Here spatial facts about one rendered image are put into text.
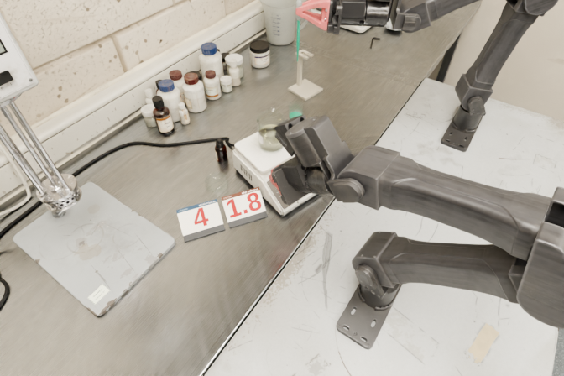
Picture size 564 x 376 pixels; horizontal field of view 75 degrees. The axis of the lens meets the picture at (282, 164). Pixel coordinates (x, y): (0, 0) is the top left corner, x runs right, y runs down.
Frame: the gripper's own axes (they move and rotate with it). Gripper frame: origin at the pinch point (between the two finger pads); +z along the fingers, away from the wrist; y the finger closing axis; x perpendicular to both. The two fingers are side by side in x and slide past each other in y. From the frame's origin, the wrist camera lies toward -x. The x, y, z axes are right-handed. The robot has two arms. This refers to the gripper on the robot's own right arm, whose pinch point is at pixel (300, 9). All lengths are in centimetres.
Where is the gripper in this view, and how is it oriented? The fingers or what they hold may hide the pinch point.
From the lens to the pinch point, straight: 91.2
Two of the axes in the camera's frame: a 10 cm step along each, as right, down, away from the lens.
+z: -10.0, -0.6, 0.4
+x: -0.1, 7.0, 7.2
